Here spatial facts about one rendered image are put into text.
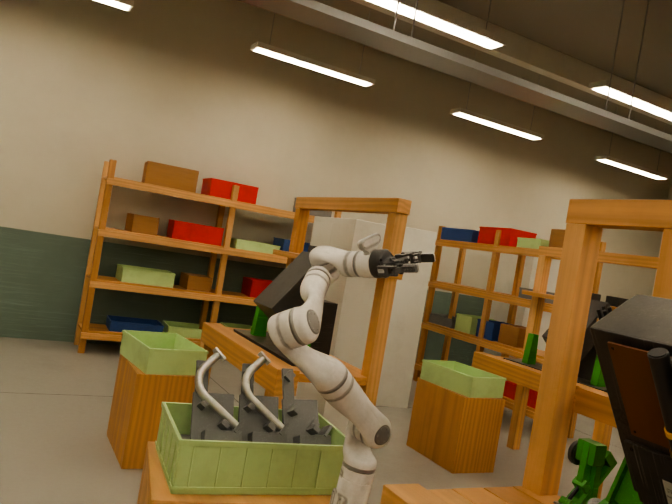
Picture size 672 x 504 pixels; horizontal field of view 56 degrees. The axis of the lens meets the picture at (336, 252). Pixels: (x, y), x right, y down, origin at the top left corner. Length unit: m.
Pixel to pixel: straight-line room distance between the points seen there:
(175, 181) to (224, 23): 2.26
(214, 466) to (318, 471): 0.35
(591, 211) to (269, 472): 1.41
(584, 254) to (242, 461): 1.36
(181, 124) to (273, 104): 1.29
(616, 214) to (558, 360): 0.55
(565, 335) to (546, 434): 0.36
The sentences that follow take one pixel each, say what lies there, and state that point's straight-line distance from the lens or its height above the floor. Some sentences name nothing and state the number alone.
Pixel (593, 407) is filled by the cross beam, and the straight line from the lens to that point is 2.42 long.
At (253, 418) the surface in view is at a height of 0.96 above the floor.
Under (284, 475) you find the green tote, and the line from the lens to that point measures 2.21.
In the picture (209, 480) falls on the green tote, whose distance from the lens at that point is 2.14.
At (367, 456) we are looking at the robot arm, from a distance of 1.80.
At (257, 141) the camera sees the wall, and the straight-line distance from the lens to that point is 8.66.
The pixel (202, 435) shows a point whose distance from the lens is 2.32.
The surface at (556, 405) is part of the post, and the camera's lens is 2.42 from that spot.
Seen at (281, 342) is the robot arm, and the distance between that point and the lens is 1.47.
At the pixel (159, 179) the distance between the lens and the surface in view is 7.74.
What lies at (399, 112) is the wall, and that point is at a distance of 9.74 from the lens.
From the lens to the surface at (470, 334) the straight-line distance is 8.27.
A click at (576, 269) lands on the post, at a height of 1.69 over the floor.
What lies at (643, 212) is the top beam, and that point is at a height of 1.90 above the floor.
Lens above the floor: 1.61
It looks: level
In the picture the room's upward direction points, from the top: 10 degrees clockwise
